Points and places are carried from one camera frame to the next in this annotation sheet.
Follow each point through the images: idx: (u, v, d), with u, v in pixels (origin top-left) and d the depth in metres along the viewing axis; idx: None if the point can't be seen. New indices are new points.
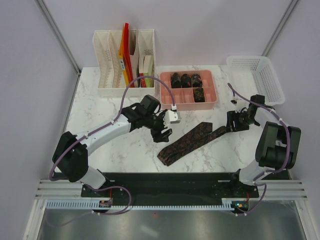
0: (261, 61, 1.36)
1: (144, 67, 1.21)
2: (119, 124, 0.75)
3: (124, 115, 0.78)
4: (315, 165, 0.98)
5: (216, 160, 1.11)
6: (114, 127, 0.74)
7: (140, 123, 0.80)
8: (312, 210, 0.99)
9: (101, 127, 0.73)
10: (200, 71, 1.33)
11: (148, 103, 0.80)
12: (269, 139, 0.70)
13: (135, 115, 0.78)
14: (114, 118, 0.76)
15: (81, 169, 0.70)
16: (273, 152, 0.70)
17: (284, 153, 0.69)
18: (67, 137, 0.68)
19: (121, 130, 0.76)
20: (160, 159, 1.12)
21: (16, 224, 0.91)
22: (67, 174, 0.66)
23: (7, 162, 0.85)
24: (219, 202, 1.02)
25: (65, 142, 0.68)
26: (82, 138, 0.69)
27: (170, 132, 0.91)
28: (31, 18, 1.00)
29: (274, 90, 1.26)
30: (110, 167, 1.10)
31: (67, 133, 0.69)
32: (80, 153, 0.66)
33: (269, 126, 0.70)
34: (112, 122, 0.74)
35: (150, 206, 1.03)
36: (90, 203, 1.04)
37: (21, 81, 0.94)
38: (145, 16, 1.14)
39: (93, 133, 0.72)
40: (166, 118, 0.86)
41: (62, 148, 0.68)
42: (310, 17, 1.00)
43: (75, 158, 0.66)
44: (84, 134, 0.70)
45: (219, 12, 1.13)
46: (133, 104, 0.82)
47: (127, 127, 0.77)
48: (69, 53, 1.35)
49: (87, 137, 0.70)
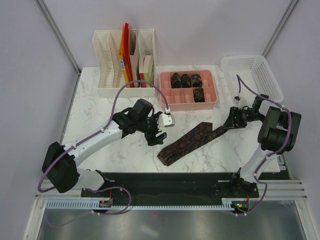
0: (256, 60, 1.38)
1: (144, 67, 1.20)
2: (109, 131, 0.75)
3: (115, 121, 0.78)
4: (315, 165, 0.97)
5: (216, 160, 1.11)
6: (104, 135, 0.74)
7: (131, 128, 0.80)
8: (312, 210, 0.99)
9: (90, 136, 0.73)
10: (200, 71, 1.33)
11: (141, 109, 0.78)
12: (271, 121, 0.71)
13: (126, 122, 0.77)
14: (104, 126, 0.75)
15: (71, 178, 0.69)
16: (274, 134, 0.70)
17: (285, 135, 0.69)
18: (55, 147, 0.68)
19: (111, 137, 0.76)
20: (160, 159, 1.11)
21: (16, 224, 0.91)
22: (56, 184, 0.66)
23: (7, 162, 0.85)
24: (219, 202, 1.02)
25: (52, 153, 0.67)
26: (71, 149, 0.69)
27: (165, 136, 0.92)
28: (31, 18, 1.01)
29: (272, 88, 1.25)
30: (110, 167, 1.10)
31: (55, 144, 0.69)
32: (68, 165, 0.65)
33: (271, 109, 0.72)
34: (101, 130, 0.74)
35: (150, 206, 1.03)
36: (90, 203, 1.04)
37: (21, 81, 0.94)
38: (145, 16, 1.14)
39: (81, 143, 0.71)
40: (160, 121, 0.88)
41: (50, 159, 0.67)
42: (310, 17, 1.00)
43: (62, 170, 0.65)
44: (72, 145, 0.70)
45: (219, 12, 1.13)
46: (126, 109, 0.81)
47: (118, 134, 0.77)
48: (69, 52, 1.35)
49: (75, 147, 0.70)
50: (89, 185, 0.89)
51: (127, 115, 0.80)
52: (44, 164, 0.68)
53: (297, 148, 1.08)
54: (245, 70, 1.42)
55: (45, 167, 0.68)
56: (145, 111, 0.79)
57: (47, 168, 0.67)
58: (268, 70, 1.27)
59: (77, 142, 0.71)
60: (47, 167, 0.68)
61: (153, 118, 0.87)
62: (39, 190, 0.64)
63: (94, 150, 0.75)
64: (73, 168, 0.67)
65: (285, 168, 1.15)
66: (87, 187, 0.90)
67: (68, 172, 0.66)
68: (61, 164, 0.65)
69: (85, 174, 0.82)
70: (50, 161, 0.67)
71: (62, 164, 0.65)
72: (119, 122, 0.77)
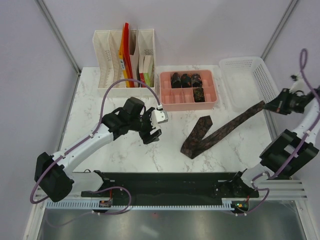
0: (253, 62, 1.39)
1: (144, 67, 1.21)
2: (99, 135, 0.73)
3: (104, 124, 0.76)
4: (315, 165, 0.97)
5: (216, 160, 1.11)
6: (94, 140, 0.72)
7: (123, 129, 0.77)
8: (312, 210, 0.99)
9: (79, 143, 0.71)
10: (200, 71, 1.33)
11: (131, 108, 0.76)
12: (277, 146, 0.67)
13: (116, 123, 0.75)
14: (93, 131, 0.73)
15: (64, 187, 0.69)
16: (275, 158, 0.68)
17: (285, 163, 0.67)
18: (44, 158, 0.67)
19: (101, 141, 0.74)
20: (185, 152, 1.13)
21: (16, 224, 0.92)
22: (50, 194, 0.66)
23: (7, 162, 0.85)
24: (219, 202, 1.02)
25: (42, 164, 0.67)
26: (60, 158, 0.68)
27: (159, 133, 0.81)
28: (31, 18, 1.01)
29: (269, 90, 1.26)
30: (110, 167, 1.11)
31: (44, 154, 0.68)
32: (58, 175, 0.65)
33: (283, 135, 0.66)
34: (90, 135, 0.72)
35: (150, 206, 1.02)
36: (90, 203, 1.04)
37: (21, 81, 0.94)
38: (144, 16, 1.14)
39: (70, 151, 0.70)
40: (153, 118, 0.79)
41: (40, 169, 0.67)
42: (309, 16, 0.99)
43: (53, 180, 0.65)
44: (61, 154, 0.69)
45: (219, 12, 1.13)
46: (116, 109, 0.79)
47: (109, 137, 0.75)
48: (69, 53, 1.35)
49: (64, 156, 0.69)
50: (87, 188, 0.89)
51: (118, 115, 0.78)
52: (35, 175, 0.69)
53: None
54: (242, 72, 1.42)
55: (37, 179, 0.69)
56: (136, 111, 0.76)
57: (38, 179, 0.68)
58: (266, 71, 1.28)
59: (66, 151, 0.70)
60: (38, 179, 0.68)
61: (145, 115, 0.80)
62: (32, 201, 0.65)
63: (84, 157, 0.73)
64: (64, 178, 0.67)
65: None
66: (85, 189, 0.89)
67: (59, 183, 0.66)
68: (52, 175, 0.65)
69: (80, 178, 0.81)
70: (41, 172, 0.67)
71: (53, 175, 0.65)
72: (109, 124, 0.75)
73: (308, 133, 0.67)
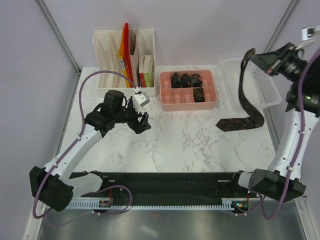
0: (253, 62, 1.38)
1: (144, 67, 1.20)
2: (87, 136, 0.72)
3: (89, 124, 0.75)
4: (315, 165, 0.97)
5: (216, 160, 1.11)
6: (82, 142, 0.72)
7: (109, 124, 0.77)
8: (312, 210, 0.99)
9: (68, 149, 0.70)
10: (200, 71, 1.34)
11: (112, 101, 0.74)
12: (261, 185, 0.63)
13: (101, 120, 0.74)
14: (80, 133, 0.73)
15: (65, 194, 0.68)
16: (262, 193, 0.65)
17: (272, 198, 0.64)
18: (36, 172, 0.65)
19: (90, 141, 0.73)
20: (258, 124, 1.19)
21: (16, 224, 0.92)
22: (53, 206, 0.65)
23: (7, 162, 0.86)
24: (219, 202, 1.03)
25: (34, 179, 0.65)
26: (52, 169, 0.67)
27: (147, 115, 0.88)
28: (30, 18, 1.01)
29: (269, 90, 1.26)
30: (110, 167, 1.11)
31: (35, 168, 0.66)
32: (55, 185, 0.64)
33: (267, 176, 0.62)
34: (78, 138, 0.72)
35: (149, 206, 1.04)
36: (90, 203, 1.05)
37: (21, 81, 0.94)
38: (144, 15, 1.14)
39: (62, 159, 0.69)
40: (135, 103, 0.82)
41: (35, 185, 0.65)
42: (309, 16, 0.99)
43: (52, 191, 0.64)
44: (53, 164, 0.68)
45: (219, 12, 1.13)
46: (96, 106, 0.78)
47: (97, 136, 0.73)
48: (69, 53, 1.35)
49: (57, 166, 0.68)
50: (90, 189, 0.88)
51: (101, 111, 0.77)
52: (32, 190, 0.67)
53: None
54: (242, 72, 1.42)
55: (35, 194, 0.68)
56: (117, 102, 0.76)
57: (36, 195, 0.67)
58: None
59: (57, 160, 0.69)
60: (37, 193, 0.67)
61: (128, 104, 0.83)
62: (36, 215, 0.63)
63: (77, 161, 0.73)
64: (62, 185, 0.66)
65: None
66: (88, 192, 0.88)
67: (58, 191, 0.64)
68: (49, 186, 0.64)
69: (80, 184, 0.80)
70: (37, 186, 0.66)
71: (50, 186, 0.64)
72: (94, 123, 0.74)
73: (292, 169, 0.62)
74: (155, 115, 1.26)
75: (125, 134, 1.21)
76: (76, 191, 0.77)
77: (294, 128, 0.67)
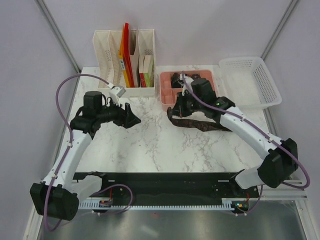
0: (253, 63, 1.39)
1: (144, 67, 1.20)
2: (77, 141, 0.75)
3: (75, 129, 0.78)
4: (315, 166, 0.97)
5: (216, 160, 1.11)
6: (75, 147, 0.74)
7: (95, 124, 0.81)
8: (312, 210, 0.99)
9: (63, 158, 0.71)
10: (200, 71, 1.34)
11: (92, 102, 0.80)
12: (278, 169, 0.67)
13: (87, 122, 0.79)
14: (69, 140, 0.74)
15: (71, 203, 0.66)
16: (282, 175, 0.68)
17: (290, 169, 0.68)
18: (37, 188, 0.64)
19: (82, 145, 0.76)
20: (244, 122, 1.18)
21: (16, 224, 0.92)
22: (63, 216, 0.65)
23: (7, 162, 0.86)
24: (219, 202, 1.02)
25: (38, 194, 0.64)
26: (53, 180, 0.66)
27: (128, 105, 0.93)
28: (30, 18, 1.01)
29: (269, 90, 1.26)
30: (110, 167, 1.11)
31: (35, 185, 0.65)
32: (60, 196, 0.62)
33: (274, 159, 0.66)
34: (69, 144, 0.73)
35: (150, 206, 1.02)
36: (90, 203, 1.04)
37: (21, 81, 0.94)
38: (144, 15, 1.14)
39: (60, 169, 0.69)
40: (114, 98, 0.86)
41: (39, 200, 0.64)
42: (309, 16, 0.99)
43: (58, 202, 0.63)
44: (52, 176, 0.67)
45: (219, 12, 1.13)
46: (78, 111, 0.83)
47: (87, 138, 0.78)
48: (69, 53, 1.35)
49: (57, 176, 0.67)
50: (93, 190, 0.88)
51: (83, 114, 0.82)
52: (39, 208, 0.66)
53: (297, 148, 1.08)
54: (242, 72, 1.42)
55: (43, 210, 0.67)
56: (98, 102, 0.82)
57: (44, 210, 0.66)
58: (266, 71, 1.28)
59: (55, 171, 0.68)
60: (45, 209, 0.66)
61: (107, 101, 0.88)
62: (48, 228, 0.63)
63: (75, 167, 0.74)
64: (67, 195, 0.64)
65: None
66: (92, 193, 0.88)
67: (64, 202, 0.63)
68: (53, 198, 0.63)
69: (82, 188, 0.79)
70: (43, 201, 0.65)
71: (54, 198, 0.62)
72: (81, 126, 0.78)
73: (271, 137, 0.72)
74: (155, 115, 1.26)
75: (125, 134, 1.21)
76: (81, 196, 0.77)
77: (237, 121, 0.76)
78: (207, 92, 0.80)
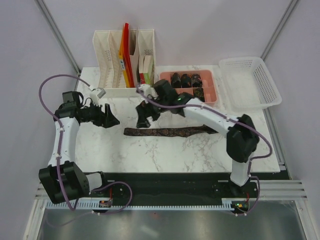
0: (253, 63, 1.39)
1: (144, 67, 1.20)
2: (68, 125, 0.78)
3: (61, 118, 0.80)
4: (315, 166, 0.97)
5: (216, 160, 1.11)
6: (68, 130, 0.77)
7: (78, 112, 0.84)
8: (312, 210, 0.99)
9: (60, 140, 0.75)
10: (200, 71, 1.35)
11: (72, 96, 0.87)
12: (240, 143, 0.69)
13: (69, 110, 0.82)
14: (60, 126, 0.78)
15: (82, 179, 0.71)
16: (247, 148, 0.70)
17: (253, 142, 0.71)
18: (46, 172, 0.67)
19: (73, 128, 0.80)
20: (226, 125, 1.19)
21: (16, 224, 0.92)
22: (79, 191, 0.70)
23: (7, 162, 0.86)
24: (219, 202, 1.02)
25: (49, 178, 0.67)
26: (59, 159, 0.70)
27: (108, 105, 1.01)
28: (30, 17, 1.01)
29: (269, 90, 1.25)
30: (110, 167, 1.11)
31: (43, 170, 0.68)
32: (71, 169, 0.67)
33: (234, 134, 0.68)
34: (61, 129, 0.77)
35: (150, 206, 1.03)
36: (90, 203, 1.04)
37: (21, 81, 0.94)
38: (144, 15, 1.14)
39: (61, 149, 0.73)
40: (94, 98, 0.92)
41: (52, 183, 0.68)
42: (309, 16, 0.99)
43: (71, 177, 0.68)
44: (56, 156, 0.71)
45: (219, 12, 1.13)
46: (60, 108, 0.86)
47: (75, 122, 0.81)
48: (69, 53, 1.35)
49: (60, 155, 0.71)
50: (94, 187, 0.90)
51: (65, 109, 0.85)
52: (52, 194, 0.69)
53: (297, 148, 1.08)
54: (242, 72, 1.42)
55: (56, 196, 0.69)
56: (77, 97, 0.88)
57: (58, 194, 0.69)
58: (266, 71, 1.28)
59: (57, 151, 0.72)
60: (59, 193, 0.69)
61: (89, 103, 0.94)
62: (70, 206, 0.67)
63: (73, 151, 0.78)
64: (77, 170, 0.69)
65: (285, 168, 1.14)
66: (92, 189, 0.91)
67: (76, 175, 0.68)
68: (66, 175, 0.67)
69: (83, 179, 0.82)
70: (56, 184, 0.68)
71: (67, 174, 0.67)
72: (65, 113, 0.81)
73: (228, 117, 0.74)
74: None
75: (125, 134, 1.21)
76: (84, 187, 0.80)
77: (198, 110, 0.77)
78: (169, 91, 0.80)
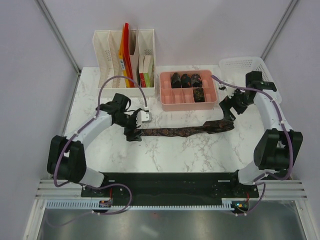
0: (253, 63, 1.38)
1: (144, 67, 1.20)
2: (101, 117, 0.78)
3: (102, 110, 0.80)
4: (315, 166, 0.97)
5: (216, 160, 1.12)
6: (98, 121, 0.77)
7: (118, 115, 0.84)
8: (312, 210, 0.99)
9: (86, 125, 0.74)
10: (200, 71, 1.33)
11: (121, 98, 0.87)
12: (267, 149, 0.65)
13: (113, 108, 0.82)
14: (95, 114, 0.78)
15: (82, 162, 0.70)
16: (272, 157, 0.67)
17: (282, 157, 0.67)
18: (58, 140, 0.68)
19: (103, 123, 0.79)
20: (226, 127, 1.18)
21: (16, 224, 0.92)
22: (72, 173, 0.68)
23: (7, 162, 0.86)
24: (219, 202, 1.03)
25: (57, 147, 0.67)
26: (74, 137, 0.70)
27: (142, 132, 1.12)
28: (30, 17, 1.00)
29: None
30: (109, 167, 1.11)
31: (56, 137, 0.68)
32: (76, 148, 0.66)
33: (270, 135, 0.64)
34: (94, 117, 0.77)
35: (150, 206, 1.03)
36: (90, 203, 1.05)
37: (21, 82, 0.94)
38: (144, 15, 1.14)
39: (82, 130, 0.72)
40: (139, 117, 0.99)
41: (55, 153, 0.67)
42: (309, 16, 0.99)
43: (73, 157, 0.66)
44: (74, 132, 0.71)
45: (219, 12, 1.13)
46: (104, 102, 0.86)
47: (109, 120, 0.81)
48: (69, 53, 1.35)
49: (77, 134, 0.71)
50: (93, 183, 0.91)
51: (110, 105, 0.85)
52: (50, 163, 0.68)
53: None
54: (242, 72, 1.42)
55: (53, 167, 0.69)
56: (124, 101, 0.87)
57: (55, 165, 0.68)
58: (266, 71, 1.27)
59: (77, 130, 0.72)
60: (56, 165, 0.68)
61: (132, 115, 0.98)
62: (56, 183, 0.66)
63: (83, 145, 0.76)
64: (82, 151, 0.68)
65: None
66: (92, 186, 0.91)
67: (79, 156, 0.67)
68: (70, 152, 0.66)
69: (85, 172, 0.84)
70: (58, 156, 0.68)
71: (71, 151, 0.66)
72: (107, 109, 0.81)
73: (283, 121, 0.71)
74: (155, 116, 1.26)
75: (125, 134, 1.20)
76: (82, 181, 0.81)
77: (266, 101, 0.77)
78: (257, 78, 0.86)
